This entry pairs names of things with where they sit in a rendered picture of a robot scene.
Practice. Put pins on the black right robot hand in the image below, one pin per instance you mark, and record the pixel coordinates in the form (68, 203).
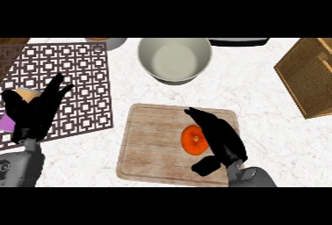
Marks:
(220, 134)

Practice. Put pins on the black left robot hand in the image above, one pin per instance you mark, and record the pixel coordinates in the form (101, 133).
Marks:
(33, 114)

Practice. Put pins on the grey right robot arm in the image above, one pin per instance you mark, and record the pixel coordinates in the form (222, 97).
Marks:
(251, 175)

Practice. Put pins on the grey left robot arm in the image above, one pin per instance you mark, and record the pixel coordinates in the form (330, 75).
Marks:
(21, 165)

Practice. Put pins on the orange squash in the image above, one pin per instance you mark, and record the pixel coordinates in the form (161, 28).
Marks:
(194, 140)

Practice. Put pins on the pale wooden cutting board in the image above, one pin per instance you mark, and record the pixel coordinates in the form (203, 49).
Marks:
(160, 143)

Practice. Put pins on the pale grey round basket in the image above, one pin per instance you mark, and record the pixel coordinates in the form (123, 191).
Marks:
(175, 60)

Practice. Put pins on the purple cupcake with tan top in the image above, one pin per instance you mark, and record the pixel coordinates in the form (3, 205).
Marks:
(17, 105)

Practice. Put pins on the brown patterned placemat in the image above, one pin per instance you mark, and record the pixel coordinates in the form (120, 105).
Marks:
(77, 88)

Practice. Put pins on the brown wicker box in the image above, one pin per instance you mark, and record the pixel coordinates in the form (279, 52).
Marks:
(309, 77)

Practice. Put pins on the grey cup with orange content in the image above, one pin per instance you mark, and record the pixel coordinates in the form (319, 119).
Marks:
(105, 42)

